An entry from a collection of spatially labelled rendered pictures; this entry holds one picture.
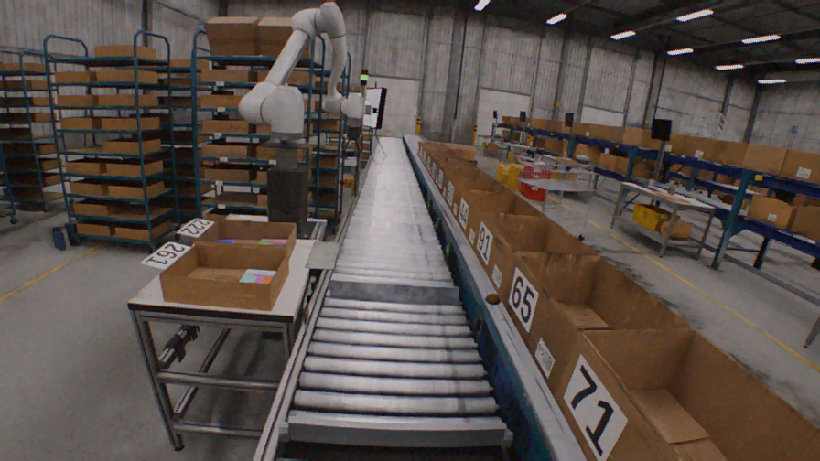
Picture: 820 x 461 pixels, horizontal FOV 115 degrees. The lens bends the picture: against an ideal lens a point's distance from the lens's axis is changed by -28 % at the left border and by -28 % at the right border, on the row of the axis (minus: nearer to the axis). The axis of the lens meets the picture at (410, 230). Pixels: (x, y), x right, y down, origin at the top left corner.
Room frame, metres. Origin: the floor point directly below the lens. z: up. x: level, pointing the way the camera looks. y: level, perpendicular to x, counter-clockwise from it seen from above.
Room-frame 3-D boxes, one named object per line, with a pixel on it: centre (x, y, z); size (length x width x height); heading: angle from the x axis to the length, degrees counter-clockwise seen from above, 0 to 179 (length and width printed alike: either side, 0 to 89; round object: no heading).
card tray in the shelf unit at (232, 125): (2.83, 1.58, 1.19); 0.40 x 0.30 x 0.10; 95
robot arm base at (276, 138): (1.66, 0.64, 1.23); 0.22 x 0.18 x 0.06; 15
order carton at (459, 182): (1.90, -0.36, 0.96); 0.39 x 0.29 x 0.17; 5
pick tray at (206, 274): (1.04, 0.62, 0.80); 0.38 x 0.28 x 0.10; 97
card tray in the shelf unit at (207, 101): (2.82, 1.58, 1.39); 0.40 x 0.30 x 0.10; 93
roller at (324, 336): (0.88, 0.01, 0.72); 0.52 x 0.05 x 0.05; 95
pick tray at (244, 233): (1.34, 0.69, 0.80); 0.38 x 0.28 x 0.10; 100
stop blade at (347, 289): (1.11, 0.03, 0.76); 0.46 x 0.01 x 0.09; 95
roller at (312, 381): (0.69, -0.01, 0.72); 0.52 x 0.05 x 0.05; 95
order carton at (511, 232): (1.12, -0.42, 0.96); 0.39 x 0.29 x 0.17; 5
